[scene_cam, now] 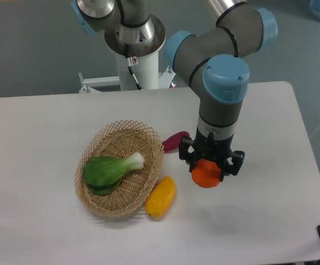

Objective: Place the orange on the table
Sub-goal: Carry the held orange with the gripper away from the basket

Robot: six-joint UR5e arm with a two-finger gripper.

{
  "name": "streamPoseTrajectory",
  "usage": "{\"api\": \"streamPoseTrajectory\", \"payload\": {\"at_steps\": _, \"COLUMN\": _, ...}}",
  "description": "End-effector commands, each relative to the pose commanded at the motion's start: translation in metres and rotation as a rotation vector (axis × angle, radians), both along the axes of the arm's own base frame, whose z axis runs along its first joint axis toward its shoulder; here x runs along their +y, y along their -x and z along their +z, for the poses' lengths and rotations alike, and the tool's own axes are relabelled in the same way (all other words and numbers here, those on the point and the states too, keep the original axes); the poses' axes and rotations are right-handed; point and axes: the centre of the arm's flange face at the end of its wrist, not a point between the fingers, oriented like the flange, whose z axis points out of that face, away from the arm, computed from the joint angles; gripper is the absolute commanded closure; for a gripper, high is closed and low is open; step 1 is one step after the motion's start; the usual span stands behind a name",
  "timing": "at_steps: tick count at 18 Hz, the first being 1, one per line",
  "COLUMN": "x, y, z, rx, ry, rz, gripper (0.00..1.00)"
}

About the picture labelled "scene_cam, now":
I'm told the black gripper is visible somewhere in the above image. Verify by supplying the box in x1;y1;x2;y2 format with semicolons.
179;129;245;182

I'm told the orange fruit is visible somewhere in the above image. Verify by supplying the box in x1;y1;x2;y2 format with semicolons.
191;159;221;188

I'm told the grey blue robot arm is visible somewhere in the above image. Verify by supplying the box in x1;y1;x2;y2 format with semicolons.
71;1;278;186

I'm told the purple sweet potato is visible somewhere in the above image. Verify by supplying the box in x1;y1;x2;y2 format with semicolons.
162;131;190;153

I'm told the yellow corn cob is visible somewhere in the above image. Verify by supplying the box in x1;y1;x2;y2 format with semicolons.
145;176;177;218

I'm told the woven wicker basket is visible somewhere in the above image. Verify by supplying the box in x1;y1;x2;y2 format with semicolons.
74;120;164;217

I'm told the green bok choy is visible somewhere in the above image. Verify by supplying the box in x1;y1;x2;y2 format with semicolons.
82;152;145;195

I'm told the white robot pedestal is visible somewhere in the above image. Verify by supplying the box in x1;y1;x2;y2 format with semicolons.
79;15;176;93

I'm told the black cable on pedestal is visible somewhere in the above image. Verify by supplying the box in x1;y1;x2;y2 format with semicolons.
124;44;144;91

